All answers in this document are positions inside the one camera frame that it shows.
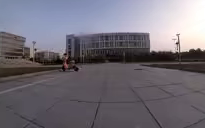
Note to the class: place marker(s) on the curved glass building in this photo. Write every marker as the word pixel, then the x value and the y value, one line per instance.
pixel 116 43

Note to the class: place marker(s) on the small vehicle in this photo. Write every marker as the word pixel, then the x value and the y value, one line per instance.
pixel 73 68

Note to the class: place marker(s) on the person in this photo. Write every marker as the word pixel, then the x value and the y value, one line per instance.
pixel 65 62

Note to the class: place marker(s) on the grey paved plaza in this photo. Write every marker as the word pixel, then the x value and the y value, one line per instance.
pixel 116 100

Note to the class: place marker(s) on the distant low buildings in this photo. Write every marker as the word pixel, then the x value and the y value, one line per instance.
pixel 48 55

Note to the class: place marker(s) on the lamp pole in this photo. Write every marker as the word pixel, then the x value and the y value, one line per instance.
pixel 33 51

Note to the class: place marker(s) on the pole with cameras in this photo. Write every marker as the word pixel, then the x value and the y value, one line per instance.
pixel 178 48

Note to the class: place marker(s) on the dark kerb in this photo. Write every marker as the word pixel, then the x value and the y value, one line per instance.
pixel 16 71

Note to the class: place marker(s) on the dark lawn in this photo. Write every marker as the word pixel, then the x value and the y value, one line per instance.
pixel 190 67

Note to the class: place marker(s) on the pale wide steps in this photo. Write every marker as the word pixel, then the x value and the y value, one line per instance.
pixel 13 61

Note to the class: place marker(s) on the pale striped building complex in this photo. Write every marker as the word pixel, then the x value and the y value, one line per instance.
pixel 10 45

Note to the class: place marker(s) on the row of trees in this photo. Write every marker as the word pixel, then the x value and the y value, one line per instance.
pixel 196 54

